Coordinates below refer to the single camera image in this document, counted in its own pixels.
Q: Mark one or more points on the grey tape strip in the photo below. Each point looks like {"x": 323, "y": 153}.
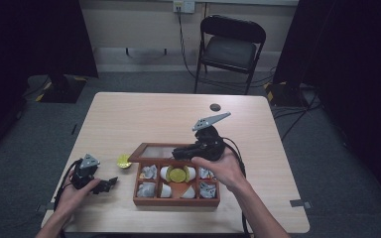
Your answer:
{"x": 43, "y": 208}
{"x": 300, "y": 203}

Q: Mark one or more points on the set of silver foil packets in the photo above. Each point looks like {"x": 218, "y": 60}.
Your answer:
{"x": 146, "y": 189}

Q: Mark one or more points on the yellow round cake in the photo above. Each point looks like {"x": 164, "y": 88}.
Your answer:
{"x": 124, "y": 161}
{"x": 177, "y": 175}

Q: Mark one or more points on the white wrapped piece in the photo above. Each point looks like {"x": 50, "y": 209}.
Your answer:
{"x": 191, "y": 172}
{"x": 165, "y": 190}
{"x": 163, "y": 172}
{"x": 189, "y": 192}

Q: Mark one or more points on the person's left hand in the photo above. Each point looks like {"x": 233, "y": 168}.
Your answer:
{"x": 71, "y": 200}

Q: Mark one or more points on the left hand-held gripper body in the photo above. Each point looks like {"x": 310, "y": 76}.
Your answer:
{"x": 84, "y": 173}

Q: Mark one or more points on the black folding chair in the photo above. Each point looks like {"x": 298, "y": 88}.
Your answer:
{"x": 229, "y": 53}

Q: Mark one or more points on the wooden box with glass lid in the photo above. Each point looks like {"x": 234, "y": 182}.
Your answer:
{"x": 177, "y": 201}

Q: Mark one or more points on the yellow and black stand base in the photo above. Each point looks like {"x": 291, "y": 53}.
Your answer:
{"x": 279, "y": 94}

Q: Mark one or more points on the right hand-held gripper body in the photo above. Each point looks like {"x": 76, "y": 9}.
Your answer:
{"x": 210, "y": 142}

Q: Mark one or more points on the person's right hand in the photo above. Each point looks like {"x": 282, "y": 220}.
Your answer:
{"x": 226, "y": 170}

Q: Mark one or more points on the white wall socket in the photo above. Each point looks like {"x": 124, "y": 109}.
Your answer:
{"x": 184, "y": 6}

